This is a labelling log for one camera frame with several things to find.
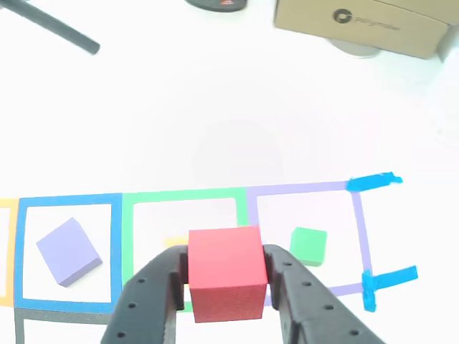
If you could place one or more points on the green block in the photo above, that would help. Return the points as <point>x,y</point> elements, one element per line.
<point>308,245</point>

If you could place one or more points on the orange block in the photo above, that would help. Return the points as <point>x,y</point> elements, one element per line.
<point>174,242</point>

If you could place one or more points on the small red cube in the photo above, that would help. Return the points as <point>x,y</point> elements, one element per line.
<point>226,265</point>

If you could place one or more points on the purple block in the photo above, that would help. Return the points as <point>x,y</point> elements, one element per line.
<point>68,251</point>

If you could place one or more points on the blue tape strip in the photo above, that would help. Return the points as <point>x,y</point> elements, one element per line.
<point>373,182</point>
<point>368,292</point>
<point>394,277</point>

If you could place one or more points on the polymaker cardboard box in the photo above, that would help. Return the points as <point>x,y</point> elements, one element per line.
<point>362,25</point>

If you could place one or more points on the black mesh pen holder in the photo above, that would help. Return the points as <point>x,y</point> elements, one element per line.
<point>218,4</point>

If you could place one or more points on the black square frame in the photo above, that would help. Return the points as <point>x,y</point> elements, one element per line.
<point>54,314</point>

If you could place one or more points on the green square frame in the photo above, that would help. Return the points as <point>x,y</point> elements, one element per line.
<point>179,195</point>

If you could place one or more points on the purple square frame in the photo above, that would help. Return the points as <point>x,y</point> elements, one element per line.
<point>305,188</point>

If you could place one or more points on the blue square frame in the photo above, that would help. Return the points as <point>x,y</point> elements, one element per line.
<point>68,200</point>

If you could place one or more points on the orange square frame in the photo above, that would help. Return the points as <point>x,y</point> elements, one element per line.
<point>9,251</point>

